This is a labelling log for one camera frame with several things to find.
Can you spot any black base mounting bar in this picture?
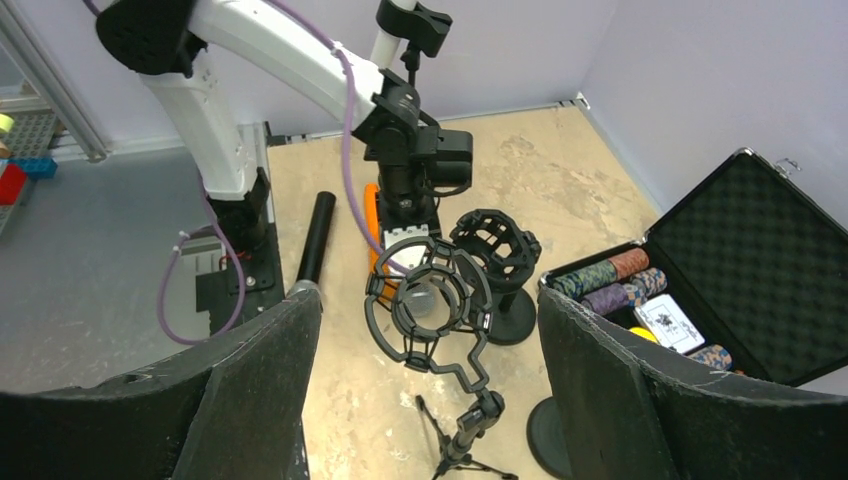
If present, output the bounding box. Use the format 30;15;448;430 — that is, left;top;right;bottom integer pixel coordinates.
195;167;285;334

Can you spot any black clip microphone stand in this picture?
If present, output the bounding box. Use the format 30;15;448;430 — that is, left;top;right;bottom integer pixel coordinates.
526;397;574;479

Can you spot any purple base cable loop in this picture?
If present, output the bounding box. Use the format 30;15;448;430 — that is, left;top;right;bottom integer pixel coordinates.
156;178;248;347

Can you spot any black tripod stand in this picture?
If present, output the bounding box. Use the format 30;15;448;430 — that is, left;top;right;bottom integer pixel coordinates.
364;236;514;479

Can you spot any black shock-mount microphone stand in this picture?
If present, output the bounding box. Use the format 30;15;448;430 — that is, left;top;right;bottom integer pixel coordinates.
450;209;542;346

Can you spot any white microphone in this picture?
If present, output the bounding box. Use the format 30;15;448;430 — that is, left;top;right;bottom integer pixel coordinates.
370;0;417;68

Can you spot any orange microphone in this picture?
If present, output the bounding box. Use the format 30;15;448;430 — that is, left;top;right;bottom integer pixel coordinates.
363;183;397;298

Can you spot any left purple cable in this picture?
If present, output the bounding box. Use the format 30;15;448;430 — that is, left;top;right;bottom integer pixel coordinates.
82;0;412;276

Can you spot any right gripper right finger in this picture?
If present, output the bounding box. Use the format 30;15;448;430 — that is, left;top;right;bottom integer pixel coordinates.
537;287;847;479

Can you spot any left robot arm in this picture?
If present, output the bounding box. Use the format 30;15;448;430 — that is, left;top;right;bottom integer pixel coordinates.
95;1;473;224

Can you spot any black poker chip case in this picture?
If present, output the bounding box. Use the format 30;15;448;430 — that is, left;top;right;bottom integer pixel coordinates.
539;148;847;387

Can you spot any black silver-mesh microphone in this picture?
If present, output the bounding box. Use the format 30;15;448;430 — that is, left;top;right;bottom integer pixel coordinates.
287;191;337;296

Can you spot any black left microphone stand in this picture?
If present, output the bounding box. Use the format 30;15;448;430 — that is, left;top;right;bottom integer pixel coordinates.
381;1;453;86

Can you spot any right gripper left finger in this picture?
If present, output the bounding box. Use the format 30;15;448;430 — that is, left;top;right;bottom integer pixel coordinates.
1;290;322;479

